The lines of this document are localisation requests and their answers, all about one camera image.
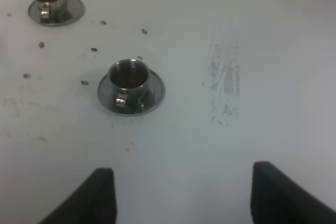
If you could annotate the far stainless steel saucer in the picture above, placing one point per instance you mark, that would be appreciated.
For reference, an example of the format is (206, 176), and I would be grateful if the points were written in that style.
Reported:
(75, 10)

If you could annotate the stainless steel saucer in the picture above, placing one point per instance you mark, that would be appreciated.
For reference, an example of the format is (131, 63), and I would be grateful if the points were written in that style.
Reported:
(75, 10)
(148, 102)

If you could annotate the near stainless steel teacup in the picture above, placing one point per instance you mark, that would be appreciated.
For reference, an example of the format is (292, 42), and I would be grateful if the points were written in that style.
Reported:
(130, 82)

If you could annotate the far stainless steel teacup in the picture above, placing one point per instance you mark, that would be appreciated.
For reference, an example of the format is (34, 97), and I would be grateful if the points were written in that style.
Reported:
(51, 9)

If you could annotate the black right gripper own left finger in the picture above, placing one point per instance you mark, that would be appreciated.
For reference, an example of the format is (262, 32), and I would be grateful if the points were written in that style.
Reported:
(94, 201)

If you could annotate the stainless steel teacup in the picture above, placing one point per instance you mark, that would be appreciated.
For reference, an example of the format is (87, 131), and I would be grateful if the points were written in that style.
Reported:
(130, 82)
(51, 9)

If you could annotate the black right gripper own right finger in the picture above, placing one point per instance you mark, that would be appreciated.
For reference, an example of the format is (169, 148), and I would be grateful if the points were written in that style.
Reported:
(275, 198)

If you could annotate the near stainless steel saucer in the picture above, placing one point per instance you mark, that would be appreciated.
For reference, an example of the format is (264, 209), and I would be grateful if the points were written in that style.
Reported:
(148, 102)

